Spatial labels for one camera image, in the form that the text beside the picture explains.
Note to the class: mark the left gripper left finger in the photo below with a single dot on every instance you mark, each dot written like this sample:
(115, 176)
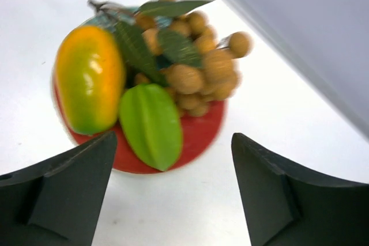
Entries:
(58, 201)

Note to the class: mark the fake longan bunch with leaves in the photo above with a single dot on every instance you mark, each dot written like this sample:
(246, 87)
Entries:
(171, 43)

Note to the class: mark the fake green starfruit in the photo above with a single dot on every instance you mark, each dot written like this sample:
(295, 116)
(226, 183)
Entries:
(151, 125)

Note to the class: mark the fake orange mango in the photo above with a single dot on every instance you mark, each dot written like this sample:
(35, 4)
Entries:
(90, 76)

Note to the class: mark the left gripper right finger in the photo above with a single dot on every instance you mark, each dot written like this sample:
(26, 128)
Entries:
(286, 203)

